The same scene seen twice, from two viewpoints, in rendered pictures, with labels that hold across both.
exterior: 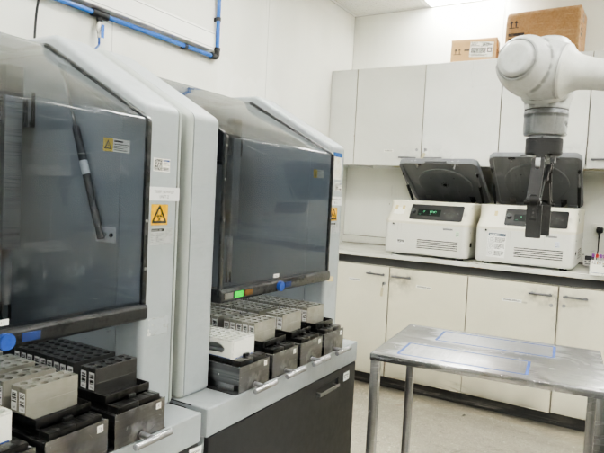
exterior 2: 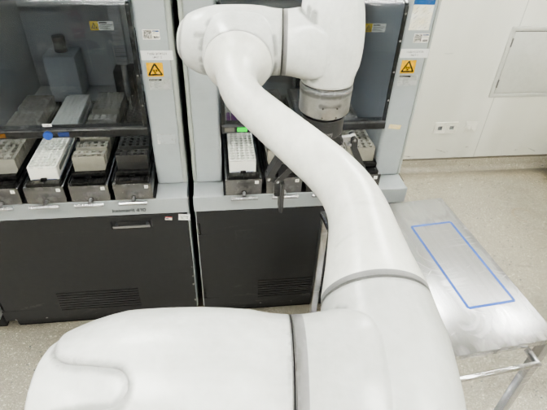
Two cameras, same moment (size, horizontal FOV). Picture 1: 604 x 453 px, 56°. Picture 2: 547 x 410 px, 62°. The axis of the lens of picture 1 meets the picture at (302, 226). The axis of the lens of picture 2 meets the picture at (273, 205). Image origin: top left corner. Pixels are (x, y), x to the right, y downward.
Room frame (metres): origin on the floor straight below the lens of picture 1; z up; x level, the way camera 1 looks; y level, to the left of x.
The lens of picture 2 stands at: (0.72, -1.04, 1.76)
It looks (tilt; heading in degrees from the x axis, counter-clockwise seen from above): 38 degrees down; 51
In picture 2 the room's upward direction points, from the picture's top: 2 degrees clockwise
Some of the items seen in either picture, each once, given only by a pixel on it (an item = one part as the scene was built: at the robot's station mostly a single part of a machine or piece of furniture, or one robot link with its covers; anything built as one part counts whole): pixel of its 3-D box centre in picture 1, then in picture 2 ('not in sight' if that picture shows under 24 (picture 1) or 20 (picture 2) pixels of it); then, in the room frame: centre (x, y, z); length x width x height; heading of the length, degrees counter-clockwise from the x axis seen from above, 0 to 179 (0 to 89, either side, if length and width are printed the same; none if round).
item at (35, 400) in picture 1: (49, 395); (89, 162); (1.06, 0.46, 0.85); 0.12 x 0.02 x 0.06; 150
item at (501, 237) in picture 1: (533, 208); not in sight; (3.60, -1.45, 1.24); 0.62 x 0.56 x 0.69; 150
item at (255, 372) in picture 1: (165, 350); (238, 142); (1.65, 0.38, 0.78); 0.73 x 0.14 x 0.09; 60
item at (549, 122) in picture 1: (545, 125); (325, 97); (1.24, -0.51, 1.43); 0.09 x 0.09 x 0.06
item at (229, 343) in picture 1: (201, 339); (240, 147); (1.58, 0.27, 0.83); 0.30 x 0.10 x 0.06; 59
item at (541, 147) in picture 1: (543, 159); (321, 134); (1.24, -0.51, 1.36); 0.08 x 0.07 x 0.09; 150
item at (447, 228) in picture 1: (441, 208); not in sight; (3.89, -0.95, 1.22); 0.62 x 0.56 x 0.64; 148
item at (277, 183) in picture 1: (221, 183); (299, 21); (1.85, 0.27, 1.28); 0.61 x 0.51 x 0.63; 150
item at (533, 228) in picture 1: (533, 221); (281, 194); (1.18, -0.48, 1.22); 0.03 x 0.01 x 0.07; 60
